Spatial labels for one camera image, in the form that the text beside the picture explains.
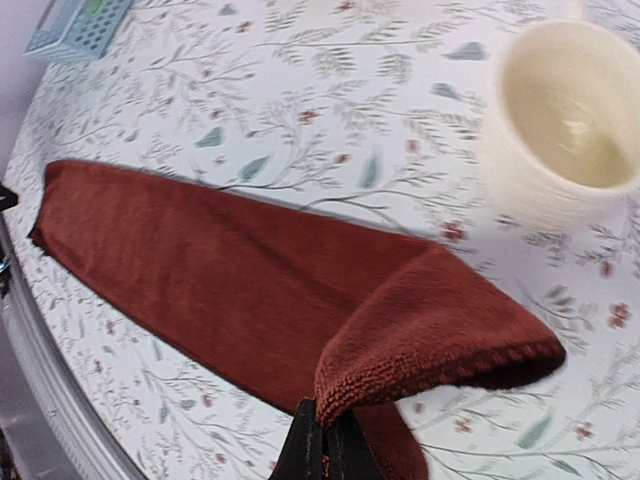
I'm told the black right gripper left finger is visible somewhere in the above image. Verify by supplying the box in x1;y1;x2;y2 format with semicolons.
270;399;324;480

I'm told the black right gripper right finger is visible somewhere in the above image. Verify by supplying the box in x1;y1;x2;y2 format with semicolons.
327;412;385;480

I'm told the brown towel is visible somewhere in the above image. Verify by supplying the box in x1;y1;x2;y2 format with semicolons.
30;160;566;479

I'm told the green microfiber towel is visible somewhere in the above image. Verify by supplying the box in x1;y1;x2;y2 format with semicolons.
84;0;106;14

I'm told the cream cylindrical cup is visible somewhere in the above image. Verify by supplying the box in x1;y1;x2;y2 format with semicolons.
477;19;639;230

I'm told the light blue plastic basket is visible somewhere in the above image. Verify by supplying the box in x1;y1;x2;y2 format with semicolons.
23;0;133;64

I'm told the aluminium front rail base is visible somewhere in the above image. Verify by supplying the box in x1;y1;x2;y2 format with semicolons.
1;228;144;479

